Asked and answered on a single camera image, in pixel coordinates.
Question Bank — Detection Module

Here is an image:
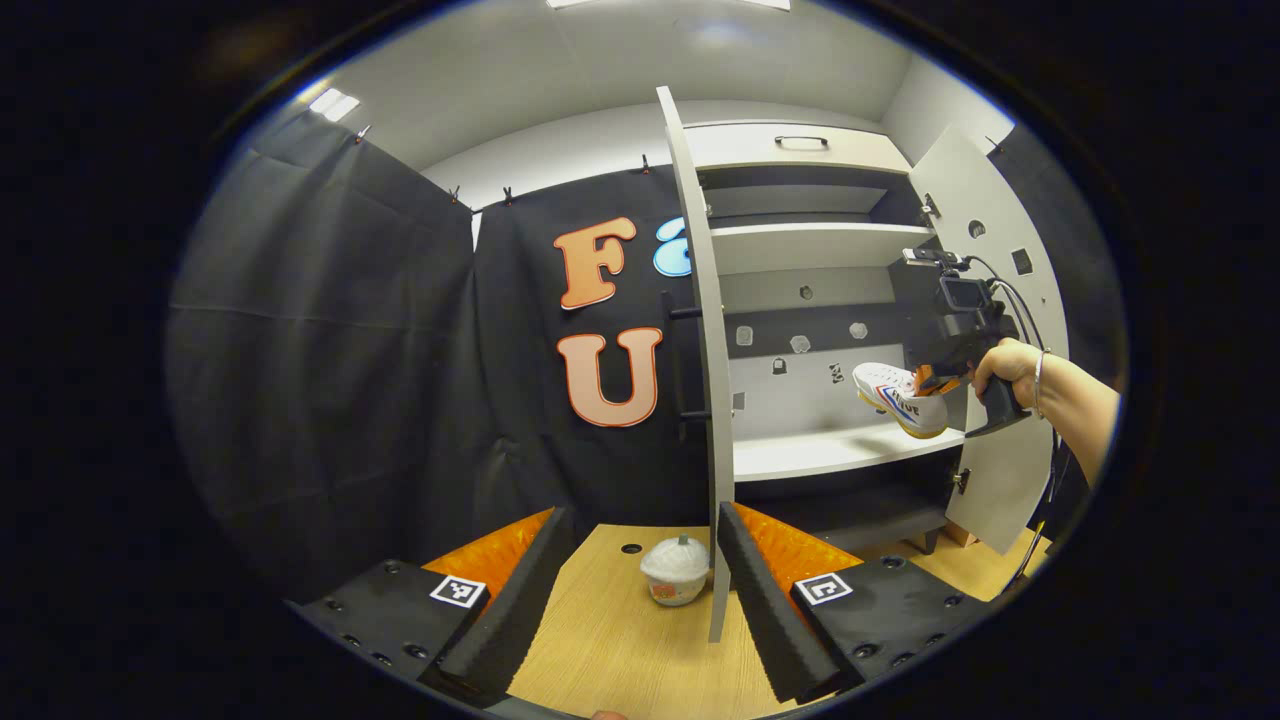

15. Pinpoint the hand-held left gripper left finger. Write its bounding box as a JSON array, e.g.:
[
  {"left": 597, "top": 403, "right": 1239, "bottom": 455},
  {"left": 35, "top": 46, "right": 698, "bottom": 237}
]
[{"left": 285, "top": 507, "right": 576, "bottom": 706}]

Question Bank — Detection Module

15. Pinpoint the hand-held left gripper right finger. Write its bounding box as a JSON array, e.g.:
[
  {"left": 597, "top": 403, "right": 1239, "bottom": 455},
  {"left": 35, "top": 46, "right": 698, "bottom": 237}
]
[{"left": 716, "top": 502, "right": 991, "bottom": 706}]

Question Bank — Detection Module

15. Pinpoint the white striped shoe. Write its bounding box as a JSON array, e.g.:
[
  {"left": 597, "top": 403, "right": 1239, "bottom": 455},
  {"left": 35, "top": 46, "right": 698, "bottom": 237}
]
[{"left": 852, "top": 362, "right": 950, "bottom": 441}]

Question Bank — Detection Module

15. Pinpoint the white cabinet door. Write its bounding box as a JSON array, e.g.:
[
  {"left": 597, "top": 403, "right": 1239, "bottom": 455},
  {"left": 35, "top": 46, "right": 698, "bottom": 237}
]
[
  {"left": 655, "top": 85, "right": 737, "bottom": 644},
  {"left": 908, "top": 125, "right": 1070, "bottom": 557}
]

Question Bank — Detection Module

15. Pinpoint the white shoe cabinet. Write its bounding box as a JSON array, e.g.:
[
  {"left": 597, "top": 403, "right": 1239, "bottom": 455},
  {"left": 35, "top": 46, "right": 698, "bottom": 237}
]
[{"left": 685, "top": 120, "right": 969, "bottom": 557}]

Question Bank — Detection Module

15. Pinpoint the white cabinet drawer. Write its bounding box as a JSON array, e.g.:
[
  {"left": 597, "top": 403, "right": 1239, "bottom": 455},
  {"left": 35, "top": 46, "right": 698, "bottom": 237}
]
[{"left": 685, "top": 122, "right": 912, "bottom": 177}]

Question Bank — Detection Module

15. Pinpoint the white lidded cup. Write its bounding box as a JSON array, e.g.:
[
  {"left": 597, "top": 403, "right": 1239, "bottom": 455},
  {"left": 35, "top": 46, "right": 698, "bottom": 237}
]
[{"left": 640, "top": 534, "right": 712, "bottom": 608}]

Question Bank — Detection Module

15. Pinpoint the black backdrop cloth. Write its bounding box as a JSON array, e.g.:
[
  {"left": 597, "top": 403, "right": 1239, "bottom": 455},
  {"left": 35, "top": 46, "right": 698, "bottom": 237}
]
[
  {"left": 985, "top": 123, "right": 1127, "bottom": 386},
  {"left": 165, "top": 105, "right": 721, "bottom": 601}
]

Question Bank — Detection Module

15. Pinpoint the small ceiling light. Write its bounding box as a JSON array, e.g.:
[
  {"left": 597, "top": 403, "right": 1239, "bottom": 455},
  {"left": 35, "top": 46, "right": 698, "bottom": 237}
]
[{"left": 309, "top": 88, "right": 361, "bottom": 124}]

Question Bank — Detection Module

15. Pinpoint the black cable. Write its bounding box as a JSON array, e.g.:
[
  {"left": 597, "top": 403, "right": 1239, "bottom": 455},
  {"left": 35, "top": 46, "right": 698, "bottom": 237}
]
[{"left": 962, "top": 255, "right": 1048, "bottom": 353}]

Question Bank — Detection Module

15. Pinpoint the black door handle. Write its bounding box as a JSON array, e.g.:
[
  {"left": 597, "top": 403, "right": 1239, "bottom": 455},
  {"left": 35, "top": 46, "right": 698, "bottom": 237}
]
[{"left": 660, "top": 290, "right": 714, "bottom": 443}]

